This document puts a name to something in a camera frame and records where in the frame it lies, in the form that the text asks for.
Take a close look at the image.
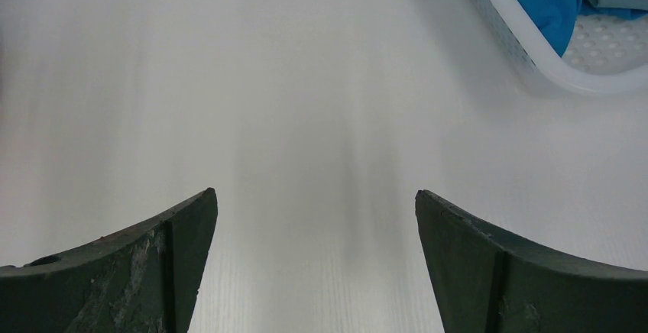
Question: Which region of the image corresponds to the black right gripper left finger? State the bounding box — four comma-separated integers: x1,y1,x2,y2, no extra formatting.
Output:
1,189,218,332

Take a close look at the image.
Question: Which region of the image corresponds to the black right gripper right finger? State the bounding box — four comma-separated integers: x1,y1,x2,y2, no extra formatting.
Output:
415,190,647,332

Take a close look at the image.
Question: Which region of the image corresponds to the white plastic basket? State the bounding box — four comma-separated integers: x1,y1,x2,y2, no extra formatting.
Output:
471,0,647,95

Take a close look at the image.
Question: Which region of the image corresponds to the blue t shirt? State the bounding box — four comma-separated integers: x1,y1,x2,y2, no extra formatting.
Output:
517,0,647,56

